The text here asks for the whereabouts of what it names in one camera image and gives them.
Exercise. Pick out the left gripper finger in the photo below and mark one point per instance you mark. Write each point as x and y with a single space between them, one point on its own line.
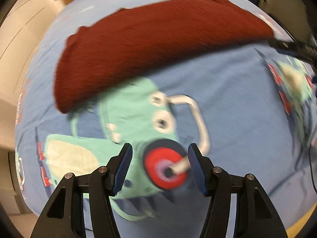
63 214
255 214

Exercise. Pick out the blue dinosaur print bedsheet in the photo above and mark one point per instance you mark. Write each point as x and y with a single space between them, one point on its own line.
226 102

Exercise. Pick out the dark red knit sweater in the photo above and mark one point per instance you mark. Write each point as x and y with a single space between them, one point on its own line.
131 42

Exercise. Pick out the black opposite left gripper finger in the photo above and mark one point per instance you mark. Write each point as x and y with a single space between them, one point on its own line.
296 49

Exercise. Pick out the white wardrobe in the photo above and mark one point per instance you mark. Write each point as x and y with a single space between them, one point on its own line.
21 32

